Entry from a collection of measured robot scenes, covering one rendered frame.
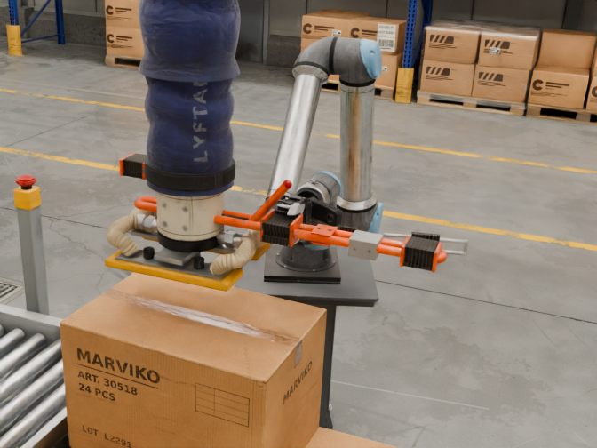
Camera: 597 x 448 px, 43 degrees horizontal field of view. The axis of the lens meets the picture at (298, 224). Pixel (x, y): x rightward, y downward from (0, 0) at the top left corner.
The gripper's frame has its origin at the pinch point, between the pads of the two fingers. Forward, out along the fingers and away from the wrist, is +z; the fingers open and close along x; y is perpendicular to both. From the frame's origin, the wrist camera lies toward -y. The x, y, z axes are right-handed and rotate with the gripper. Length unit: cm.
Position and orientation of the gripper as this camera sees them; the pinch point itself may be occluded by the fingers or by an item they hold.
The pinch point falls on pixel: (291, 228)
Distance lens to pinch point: 188.1
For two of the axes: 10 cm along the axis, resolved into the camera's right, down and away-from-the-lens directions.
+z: -3.3, 3.4, -8.8
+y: -9.4, -1.7, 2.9
